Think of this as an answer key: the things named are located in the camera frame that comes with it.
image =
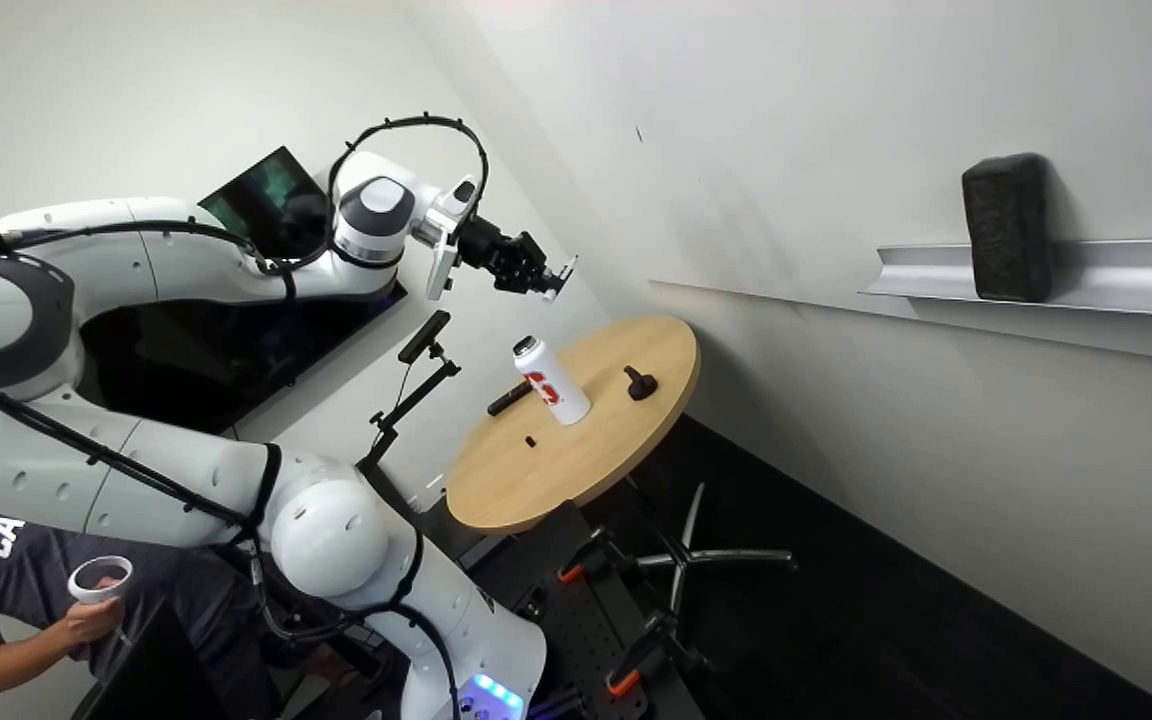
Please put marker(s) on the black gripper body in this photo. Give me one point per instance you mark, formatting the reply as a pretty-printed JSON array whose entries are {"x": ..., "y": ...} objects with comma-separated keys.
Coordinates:
[{"x": 502, "y": 259}]

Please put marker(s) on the orange black lower clamp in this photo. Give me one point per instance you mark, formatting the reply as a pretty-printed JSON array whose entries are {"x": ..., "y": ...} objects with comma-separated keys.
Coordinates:
[{"x": 647, "y": 657}]

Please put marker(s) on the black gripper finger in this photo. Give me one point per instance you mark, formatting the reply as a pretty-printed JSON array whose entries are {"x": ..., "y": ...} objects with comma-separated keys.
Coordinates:
[
  {"x": 545, "y": 284},
  {"x": 538, "y": 252}
]

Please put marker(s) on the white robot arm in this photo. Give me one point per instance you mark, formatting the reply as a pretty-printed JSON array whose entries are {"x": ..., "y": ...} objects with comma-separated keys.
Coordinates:
[{"x": 127, "y": 366}]

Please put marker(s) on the round wooden table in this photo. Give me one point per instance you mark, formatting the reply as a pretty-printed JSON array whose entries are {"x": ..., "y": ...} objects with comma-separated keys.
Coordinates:
[{"x": 521, "y": 467}]

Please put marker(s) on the white metal water bottle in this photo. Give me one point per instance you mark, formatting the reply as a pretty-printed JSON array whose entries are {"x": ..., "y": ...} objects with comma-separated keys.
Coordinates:
[{"x": 551, "y": 380}]

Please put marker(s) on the orange black clamp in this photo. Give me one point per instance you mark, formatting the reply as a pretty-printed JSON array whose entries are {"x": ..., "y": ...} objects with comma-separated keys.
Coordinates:
[
  {"x": 584, "y": 559},
  {"x": 647, "y": 657}
]

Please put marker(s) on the chrome chair base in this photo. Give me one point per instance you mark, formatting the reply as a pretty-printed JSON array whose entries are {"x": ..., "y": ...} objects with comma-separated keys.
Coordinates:
[{"x": 682, "y": 559}]

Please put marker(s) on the white whiteboard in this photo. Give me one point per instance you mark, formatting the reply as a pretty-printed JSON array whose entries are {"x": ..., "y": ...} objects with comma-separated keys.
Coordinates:
[{"x": 815, "y": 150}]

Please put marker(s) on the black monitor screen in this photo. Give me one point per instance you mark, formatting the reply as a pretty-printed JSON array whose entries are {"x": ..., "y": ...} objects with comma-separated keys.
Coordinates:
[{"x": 275, "y": 205}]

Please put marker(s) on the metal whiteboard tray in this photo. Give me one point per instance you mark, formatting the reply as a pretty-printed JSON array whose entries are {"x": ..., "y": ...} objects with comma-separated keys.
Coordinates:
[{"x": 1072, "y": 278}]

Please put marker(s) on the white handheld controller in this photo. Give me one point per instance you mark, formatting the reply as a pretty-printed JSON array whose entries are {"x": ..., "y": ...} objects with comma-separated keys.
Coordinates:
[{"x": 102, "y": 577}]

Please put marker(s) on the person in grey shirt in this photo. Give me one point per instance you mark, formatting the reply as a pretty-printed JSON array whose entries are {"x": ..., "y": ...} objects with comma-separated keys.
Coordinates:
[{"x": 42, "y": 622}]

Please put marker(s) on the black bottle lid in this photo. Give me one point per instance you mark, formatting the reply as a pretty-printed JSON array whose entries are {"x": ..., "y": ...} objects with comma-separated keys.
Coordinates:
[{"x": 642, "y": 387}]

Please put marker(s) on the black whiteboard eraser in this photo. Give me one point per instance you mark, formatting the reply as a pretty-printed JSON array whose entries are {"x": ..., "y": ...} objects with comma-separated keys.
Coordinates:
[{"x": 1006, "y": 209}]

